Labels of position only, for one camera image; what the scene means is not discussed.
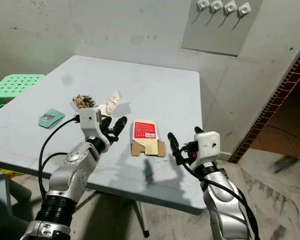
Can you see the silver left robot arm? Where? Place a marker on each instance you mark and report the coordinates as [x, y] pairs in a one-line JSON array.
[[72, 172]]

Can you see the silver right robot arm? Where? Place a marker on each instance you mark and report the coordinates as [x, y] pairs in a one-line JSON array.
[[225, 205]]

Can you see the crumpled brown trash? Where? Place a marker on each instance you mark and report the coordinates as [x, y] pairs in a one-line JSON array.
[[83, 101]]

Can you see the crumpled white paper wrapper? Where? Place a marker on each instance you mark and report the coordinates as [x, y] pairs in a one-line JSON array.
[[112, 103]]

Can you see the flattened red brown cardboard box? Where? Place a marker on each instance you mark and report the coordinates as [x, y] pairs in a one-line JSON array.
[[145, 131]]

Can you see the light blue plastic table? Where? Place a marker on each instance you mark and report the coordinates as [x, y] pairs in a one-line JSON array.
[[150, 90]]

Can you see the teal card packet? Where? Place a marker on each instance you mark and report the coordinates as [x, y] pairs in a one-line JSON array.
[[51, 118]]

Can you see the green plastic stool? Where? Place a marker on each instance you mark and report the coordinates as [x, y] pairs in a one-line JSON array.
[[15, 86]]

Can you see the dark blue plastic chair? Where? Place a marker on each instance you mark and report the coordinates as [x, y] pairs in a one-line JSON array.
[[0, 205]]

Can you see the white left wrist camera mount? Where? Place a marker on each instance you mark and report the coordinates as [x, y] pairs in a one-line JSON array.
[[90, 122]]

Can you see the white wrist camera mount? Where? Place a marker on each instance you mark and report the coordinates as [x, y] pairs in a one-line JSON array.
[[90, 122], [208, 146]]

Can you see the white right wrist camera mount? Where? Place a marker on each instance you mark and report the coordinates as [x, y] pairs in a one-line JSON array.
[[208, 146]]

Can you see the grey wall panel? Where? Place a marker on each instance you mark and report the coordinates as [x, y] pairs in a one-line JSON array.
[[212, 35]]

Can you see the white wall hook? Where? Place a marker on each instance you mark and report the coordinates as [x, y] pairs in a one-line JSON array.
[[230, 7], [203, 4], [216, 5], [244, 9]]

